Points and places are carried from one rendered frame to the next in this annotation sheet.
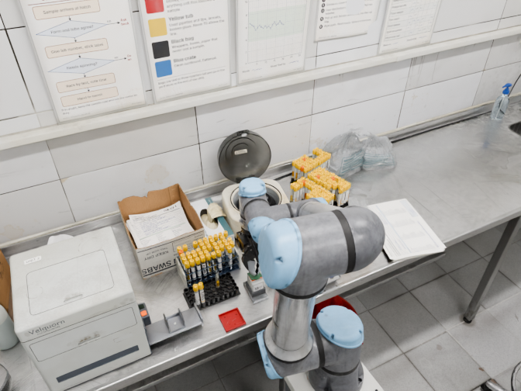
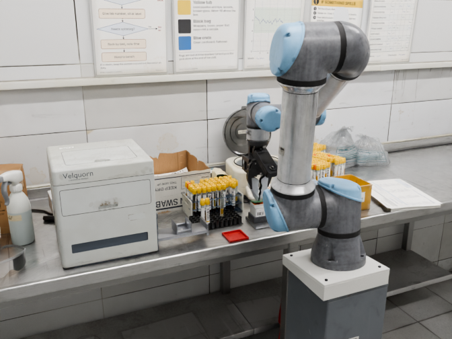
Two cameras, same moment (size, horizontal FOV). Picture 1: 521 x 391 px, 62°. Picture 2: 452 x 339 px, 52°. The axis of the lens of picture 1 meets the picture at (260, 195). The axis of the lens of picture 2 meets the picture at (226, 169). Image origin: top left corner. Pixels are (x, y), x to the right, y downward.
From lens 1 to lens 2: 0.75 m
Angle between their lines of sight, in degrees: 21
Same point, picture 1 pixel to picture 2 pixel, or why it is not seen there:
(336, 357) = (337, 208)
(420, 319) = not seen: outside the picture
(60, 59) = (108, 20)
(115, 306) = (136, 172)
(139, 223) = not seen: hidden behind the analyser
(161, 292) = (167, 220)
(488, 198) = not seen: outside the picture
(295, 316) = (298, 124)
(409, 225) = (405, 192)
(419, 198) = (412, 180)
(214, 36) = (227, 23)
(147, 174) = (159, 142)
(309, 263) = (311, 39)
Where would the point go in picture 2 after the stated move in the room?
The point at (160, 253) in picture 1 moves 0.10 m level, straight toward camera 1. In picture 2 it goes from (169, 187) to (173, 196)
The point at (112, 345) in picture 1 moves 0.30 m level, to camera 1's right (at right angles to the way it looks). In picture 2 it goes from (126, 222) to (228, 224)
